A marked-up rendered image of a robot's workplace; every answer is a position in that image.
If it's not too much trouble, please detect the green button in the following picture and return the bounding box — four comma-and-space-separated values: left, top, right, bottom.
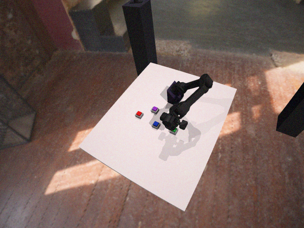
170, 128, 178, 135

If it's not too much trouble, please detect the red button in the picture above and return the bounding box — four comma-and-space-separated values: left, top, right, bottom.
135, 111, 144, 119

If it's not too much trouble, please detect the purple button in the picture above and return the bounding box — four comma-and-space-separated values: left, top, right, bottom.
151, 106, 159, 114

